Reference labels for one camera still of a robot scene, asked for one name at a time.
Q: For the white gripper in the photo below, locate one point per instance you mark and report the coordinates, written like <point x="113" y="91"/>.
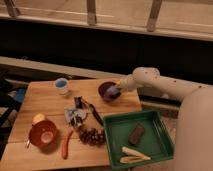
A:
<point x="126" y="83"/>

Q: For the purple bowl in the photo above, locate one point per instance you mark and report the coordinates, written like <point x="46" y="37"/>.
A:
<point x="102" y="91"/>

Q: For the red bowl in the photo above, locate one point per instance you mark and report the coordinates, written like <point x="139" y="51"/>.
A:
<point x="42" y="133"/>

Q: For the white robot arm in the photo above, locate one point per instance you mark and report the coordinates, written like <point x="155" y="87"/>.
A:
<point x="194" y="135"/>

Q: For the brown block in tray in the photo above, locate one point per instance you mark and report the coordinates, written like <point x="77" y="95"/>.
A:
<point x="136" y="134"/>

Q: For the wooden table railing bar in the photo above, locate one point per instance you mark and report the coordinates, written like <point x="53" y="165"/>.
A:
<point x="40" y="70"/>

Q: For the dark grape bunch toy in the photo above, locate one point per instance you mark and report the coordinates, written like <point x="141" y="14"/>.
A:
<point x="92" y="136"/>

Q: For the green plastic tray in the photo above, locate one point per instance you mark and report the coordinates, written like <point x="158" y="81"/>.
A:
<point x="154" y="142"/>

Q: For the blue and white cup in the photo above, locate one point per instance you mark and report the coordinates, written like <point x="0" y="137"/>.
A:
<point x="61" y="85"/>

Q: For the yellow corn cob toy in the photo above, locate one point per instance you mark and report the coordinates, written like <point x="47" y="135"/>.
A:
<point x="132" y="156"/>

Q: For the orange carrot toy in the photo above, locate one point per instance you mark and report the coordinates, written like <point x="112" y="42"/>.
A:
<point x="64" y="150"/>

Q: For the yellow orange fruit toy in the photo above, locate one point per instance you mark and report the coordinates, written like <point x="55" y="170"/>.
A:
<point x="37" y="118"/>

